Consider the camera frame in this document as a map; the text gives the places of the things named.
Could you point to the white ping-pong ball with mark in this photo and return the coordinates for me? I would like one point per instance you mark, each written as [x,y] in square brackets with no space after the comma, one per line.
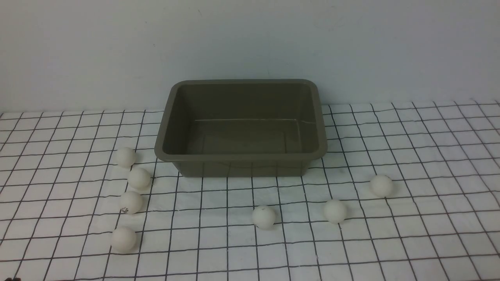
[130,202]

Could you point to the olive plastic bin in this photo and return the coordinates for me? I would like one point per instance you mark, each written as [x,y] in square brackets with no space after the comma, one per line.
[242,128]

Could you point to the white grid tablecloth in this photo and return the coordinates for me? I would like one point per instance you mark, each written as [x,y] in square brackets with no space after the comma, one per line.
[60,191]

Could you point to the white ping-pong ball with logo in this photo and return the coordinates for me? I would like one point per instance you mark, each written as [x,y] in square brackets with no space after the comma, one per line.
[335,211]

